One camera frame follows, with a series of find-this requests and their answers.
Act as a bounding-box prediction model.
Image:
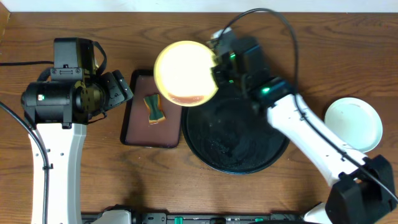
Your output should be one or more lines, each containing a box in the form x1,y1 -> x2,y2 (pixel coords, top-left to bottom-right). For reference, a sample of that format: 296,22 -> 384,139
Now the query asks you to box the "orange green scrub sponge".
144,94 -> 166,124

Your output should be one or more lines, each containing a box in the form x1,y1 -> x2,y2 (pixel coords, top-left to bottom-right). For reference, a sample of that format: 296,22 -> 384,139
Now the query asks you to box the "round black serving tray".
182,86 -> 290,175

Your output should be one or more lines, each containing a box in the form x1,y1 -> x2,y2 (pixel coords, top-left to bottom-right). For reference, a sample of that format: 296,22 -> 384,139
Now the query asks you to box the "black rectangular tray brown liquid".
120,70 -> 182,148

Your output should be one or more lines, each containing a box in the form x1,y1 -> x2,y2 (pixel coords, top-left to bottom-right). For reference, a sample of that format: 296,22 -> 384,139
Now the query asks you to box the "yellow plate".
154,40 -> 218,107

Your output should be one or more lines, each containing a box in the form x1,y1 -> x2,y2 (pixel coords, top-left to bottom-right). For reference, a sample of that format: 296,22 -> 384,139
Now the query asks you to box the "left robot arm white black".
21,70 -> 132,223

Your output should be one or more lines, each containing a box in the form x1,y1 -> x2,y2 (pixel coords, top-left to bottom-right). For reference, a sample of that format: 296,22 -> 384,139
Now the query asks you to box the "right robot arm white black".
212,53 -> 397,223

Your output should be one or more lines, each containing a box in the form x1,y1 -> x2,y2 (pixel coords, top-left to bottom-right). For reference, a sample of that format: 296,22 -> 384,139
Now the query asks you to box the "mint green plate top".
324,97 -> 383,152

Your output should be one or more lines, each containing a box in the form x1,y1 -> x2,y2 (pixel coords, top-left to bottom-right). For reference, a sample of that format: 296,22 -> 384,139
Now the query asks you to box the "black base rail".
81,205 -> 307,224

